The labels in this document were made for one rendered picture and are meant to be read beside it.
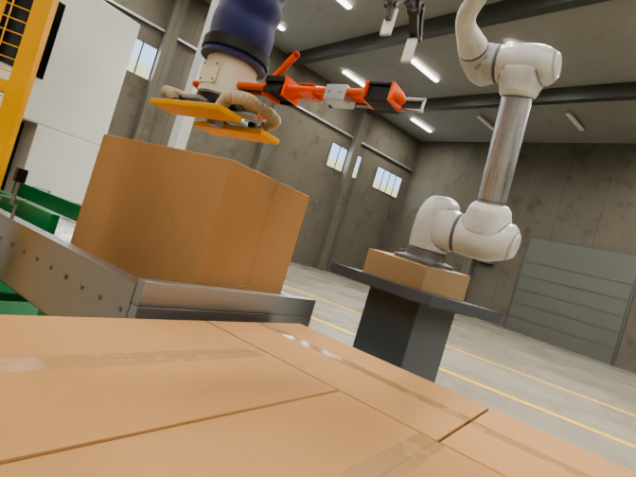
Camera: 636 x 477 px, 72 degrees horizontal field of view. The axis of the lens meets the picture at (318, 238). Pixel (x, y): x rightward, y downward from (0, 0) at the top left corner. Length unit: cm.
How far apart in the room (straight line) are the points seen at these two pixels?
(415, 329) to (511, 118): 81
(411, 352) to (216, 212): 90
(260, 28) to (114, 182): 67
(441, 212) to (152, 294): 110
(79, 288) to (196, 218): 34
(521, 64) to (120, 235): 140
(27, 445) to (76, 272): 83
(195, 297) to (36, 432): 68
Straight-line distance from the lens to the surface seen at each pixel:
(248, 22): 155
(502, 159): 168
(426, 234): 173
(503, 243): 166
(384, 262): 173
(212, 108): 136
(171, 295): 111
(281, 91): 135
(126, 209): 146
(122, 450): 52
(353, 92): 122
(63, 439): 53
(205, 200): 122
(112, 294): 116
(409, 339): 166
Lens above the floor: 80
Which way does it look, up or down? 1 degrees up
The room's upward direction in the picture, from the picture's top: 17 degrees clockwise
